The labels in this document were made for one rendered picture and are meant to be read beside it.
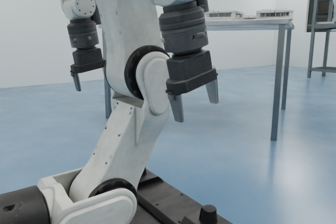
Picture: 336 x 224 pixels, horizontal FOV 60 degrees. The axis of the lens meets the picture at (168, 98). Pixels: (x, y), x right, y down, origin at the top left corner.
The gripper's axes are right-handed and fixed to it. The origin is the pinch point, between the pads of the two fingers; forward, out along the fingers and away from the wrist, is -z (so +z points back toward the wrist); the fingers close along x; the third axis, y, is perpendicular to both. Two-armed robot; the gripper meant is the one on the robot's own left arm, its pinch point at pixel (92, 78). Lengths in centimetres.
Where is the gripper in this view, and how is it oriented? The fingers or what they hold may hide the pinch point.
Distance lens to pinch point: 100.8
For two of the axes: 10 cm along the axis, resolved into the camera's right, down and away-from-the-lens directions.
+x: 7.6, -2.9, 5.8
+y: -6.3, -1.8, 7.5
